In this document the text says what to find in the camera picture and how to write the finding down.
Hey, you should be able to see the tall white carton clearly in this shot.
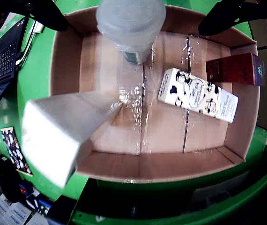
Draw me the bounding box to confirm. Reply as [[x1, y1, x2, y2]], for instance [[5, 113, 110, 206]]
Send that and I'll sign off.
[[22, 90, 122, 188]]

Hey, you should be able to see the black round object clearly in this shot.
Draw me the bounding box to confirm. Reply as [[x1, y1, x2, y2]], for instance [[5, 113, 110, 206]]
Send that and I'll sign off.
[[0, 154, 24, 203]]

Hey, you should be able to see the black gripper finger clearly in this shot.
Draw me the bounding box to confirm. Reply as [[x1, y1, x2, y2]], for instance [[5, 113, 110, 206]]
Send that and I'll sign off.
[[0, 0, 69, 32], [198, 0, 267, 37]]

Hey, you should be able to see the frosted cap teal label bottle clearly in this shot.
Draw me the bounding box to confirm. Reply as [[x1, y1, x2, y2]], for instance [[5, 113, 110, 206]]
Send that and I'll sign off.
[[96, 0, 167, 65]]

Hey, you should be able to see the shallow cardboard tray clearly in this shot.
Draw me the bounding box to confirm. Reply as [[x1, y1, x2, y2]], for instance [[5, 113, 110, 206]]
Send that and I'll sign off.
[[50, 4, 261, 184]]

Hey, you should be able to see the dark red carton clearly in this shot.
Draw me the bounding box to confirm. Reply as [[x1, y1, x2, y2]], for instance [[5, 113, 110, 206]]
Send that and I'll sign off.
[[205, 52, 265, 87]]

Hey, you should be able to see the flattened printed carton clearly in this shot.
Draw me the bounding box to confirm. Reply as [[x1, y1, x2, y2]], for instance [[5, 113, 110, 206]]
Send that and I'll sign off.
[[0, 126, 33, 177]]

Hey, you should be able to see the cow print hand cream box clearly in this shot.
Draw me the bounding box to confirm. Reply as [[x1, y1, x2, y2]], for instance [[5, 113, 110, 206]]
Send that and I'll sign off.
[[157, 67, 239, 124]]

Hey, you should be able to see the green metal shelf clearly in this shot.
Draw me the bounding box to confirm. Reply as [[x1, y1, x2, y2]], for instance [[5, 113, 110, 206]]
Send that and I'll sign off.
[[70, 138, 267, 225]]

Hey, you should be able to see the white printed paper sheet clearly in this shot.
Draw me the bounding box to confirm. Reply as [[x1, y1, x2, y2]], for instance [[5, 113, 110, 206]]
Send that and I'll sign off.
[[25, 212, 50, 225], [0, 194, 32, 225]]

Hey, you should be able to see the black box device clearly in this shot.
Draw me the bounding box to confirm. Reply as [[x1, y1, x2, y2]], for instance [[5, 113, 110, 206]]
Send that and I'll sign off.
[[46, 195, 78, 225]]

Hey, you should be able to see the white power adapter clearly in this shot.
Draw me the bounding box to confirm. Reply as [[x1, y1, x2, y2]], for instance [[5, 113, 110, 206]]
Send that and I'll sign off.
[[34, 22, 45, 33]]

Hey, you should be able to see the grey cable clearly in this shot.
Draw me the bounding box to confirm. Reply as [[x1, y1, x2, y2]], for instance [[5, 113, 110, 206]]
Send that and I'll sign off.
[[16, 23, 37, 68]]

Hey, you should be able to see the small blue red box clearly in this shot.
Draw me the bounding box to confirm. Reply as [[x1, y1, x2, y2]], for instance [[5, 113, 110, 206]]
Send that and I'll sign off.
[[18, 182, 35, 196]]

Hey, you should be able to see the black laptop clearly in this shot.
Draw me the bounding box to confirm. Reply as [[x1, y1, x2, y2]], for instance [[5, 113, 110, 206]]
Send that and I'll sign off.
[[0, 16, 30, 132]]

